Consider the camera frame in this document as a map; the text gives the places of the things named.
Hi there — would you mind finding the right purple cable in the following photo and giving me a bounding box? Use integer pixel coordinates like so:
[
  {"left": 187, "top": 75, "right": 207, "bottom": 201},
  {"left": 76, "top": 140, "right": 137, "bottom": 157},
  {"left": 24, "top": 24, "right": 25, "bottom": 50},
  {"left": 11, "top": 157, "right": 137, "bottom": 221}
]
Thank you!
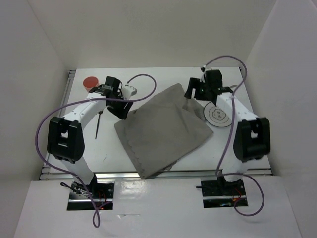
[{"left": 202, "top": 56, "right": 266, "bottom": 217}]

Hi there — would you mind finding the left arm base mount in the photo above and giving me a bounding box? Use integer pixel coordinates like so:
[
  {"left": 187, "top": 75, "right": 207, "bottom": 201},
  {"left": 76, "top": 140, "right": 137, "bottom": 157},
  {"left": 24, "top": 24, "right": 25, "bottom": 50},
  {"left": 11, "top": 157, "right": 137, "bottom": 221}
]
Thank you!
[{"left": 60, "top": 180, "right": 116, "bottom": 211}]

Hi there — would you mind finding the white patterned plate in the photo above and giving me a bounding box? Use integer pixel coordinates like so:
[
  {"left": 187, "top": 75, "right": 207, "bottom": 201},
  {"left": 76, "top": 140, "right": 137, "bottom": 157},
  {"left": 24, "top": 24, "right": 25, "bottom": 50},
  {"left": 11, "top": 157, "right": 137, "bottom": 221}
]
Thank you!
[{"left": 203, "top": 102, "right": 232, "bottom": 128}]

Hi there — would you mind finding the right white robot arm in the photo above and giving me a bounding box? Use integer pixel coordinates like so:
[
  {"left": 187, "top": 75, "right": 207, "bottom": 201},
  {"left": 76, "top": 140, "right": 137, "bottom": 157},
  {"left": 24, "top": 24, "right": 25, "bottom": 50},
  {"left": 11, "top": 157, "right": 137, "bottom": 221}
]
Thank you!
[{"left": 185, "top": 67, "right": 270, "bottom": 194}]

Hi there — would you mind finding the purple cable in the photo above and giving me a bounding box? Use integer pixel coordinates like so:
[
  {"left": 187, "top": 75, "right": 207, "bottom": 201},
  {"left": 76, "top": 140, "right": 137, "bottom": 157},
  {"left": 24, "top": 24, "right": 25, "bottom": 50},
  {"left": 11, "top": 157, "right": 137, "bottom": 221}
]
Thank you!
[
  {"left": 202, "top": 56, "right": 266, "bottom": 217},
  {"left": 36, "top": 73, "right": 157, "bottom": 229}
]

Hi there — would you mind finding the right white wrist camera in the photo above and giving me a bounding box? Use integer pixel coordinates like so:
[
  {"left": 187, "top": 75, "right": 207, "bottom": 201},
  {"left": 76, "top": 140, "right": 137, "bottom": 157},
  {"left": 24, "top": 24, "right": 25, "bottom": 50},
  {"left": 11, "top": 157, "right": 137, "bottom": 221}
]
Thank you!
[{"left": 200, "top": 64, "right": 209, "bottom": 83}]

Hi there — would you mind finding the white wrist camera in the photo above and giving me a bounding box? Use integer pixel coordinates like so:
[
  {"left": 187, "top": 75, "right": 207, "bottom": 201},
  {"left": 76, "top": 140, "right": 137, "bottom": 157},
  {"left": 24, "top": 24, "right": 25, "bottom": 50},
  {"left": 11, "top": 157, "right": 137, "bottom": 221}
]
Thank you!
[
  {"left": 200, "top": 64, "right": 209, "bottom": 83},
  {"left": 121, "top": 85, "right": 137, "bottom": 100}
]

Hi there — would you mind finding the grey cloth placemat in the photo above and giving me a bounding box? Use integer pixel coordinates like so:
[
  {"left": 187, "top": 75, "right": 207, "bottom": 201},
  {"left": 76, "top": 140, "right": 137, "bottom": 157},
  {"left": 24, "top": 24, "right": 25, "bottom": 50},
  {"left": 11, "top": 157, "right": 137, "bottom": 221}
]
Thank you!
[{"left": 114, "top": 83, "right": 213, "bottom": 179}]

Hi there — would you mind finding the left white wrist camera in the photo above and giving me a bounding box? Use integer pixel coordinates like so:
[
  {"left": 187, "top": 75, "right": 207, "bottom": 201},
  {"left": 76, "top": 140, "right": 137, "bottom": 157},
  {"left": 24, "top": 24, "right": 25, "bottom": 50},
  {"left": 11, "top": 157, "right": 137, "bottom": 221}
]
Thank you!
[{"left": 121, "top": 85, "right": 137, "bottom": 100}]

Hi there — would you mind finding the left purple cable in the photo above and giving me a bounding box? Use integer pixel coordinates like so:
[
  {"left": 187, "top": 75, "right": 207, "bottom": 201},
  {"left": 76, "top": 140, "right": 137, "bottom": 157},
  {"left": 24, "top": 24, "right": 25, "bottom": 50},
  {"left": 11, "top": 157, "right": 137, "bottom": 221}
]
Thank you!
[{"left": 36, "top": 73, "right": 157, "bottom": 229}]

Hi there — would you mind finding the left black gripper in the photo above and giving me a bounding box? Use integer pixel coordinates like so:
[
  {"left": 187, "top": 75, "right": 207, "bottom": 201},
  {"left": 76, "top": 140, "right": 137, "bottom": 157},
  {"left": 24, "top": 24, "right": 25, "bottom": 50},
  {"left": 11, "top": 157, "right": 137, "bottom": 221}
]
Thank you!
[{"left": 106, "top": 92, "right": 132, "bottom": 120}]

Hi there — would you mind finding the red plastic cup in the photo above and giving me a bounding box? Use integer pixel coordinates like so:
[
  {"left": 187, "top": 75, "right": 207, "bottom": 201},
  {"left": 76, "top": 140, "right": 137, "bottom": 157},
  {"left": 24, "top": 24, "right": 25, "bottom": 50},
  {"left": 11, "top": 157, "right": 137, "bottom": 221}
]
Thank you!
[{"left": 83, "top": 76, "right": 100, "bottom": 93}]

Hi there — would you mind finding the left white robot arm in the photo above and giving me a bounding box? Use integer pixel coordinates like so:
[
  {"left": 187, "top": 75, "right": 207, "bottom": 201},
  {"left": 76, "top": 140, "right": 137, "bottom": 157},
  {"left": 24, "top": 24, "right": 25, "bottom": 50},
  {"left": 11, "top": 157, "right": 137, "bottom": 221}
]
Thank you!
[{"left": 47, "top": 76, "right": 137, "bottom": 198}]

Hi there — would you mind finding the dark metal fork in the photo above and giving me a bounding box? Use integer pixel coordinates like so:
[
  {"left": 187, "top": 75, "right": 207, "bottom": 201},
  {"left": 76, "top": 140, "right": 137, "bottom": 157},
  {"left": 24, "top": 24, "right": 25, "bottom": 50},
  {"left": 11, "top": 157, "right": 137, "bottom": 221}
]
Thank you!
[{"left": 95, "top": 111, "right": 103, "bottom": 139}]

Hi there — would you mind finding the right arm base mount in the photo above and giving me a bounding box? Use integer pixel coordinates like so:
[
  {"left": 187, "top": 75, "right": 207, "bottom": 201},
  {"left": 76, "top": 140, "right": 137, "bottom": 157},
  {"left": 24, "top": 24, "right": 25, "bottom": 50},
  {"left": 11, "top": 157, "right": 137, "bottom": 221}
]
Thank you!
[{"left": 196, "top": 177, "right": 248, "bottom": 208}]

